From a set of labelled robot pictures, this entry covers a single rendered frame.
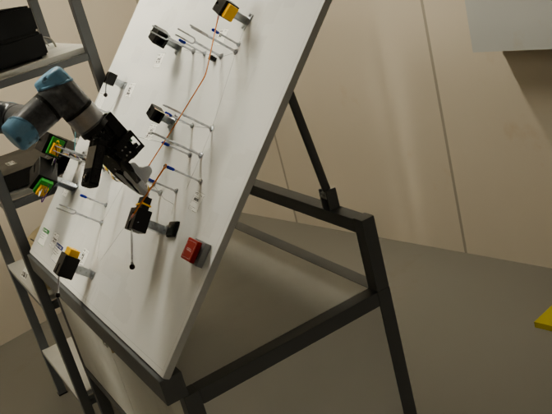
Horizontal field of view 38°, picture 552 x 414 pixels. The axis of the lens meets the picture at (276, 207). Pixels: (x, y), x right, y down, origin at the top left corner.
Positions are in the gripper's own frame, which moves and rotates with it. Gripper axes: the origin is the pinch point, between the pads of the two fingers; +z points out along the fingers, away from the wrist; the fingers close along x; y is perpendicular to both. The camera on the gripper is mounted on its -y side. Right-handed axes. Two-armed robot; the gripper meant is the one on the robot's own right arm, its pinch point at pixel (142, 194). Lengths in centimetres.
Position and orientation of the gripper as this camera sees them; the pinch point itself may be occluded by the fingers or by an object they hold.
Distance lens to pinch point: 192.7
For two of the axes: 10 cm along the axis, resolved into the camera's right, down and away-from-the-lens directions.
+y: 5.6, -7.0, 4.4
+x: -5.9, 0.4, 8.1
